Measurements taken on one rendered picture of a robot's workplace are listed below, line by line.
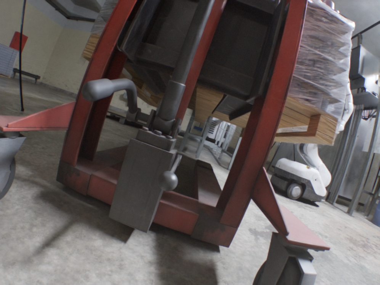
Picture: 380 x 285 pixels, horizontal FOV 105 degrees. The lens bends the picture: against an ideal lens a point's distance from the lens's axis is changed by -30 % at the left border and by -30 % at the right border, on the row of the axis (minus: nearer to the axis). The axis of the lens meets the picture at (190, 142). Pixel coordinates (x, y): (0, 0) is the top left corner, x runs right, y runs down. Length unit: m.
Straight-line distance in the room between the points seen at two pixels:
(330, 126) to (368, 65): 2.69
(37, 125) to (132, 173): 0.26
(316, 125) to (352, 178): 2.91
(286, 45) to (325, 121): 0.41
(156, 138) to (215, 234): 0.32
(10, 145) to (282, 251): 0.60
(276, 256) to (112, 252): 0.34
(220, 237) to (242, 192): 0.15
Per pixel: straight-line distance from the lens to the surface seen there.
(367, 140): 3.48
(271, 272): 0.43
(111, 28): 0.66
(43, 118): 0.55
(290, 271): 0.39
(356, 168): 3.78
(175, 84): 0.47
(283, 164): 2.21
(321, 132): 0.91
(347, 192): 3.75
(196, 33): 0.49
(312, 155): 2.32
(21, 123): 0.50
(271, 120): 0.57
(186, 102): 0.58
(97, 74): 0.62
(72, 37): 11.80
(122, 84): 0.37
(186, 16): 0.84
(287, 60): 0.63
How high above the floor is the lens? 0.31
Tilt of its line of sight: 4 degrees down
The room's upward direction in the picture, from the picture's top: 20 degrees clockwise
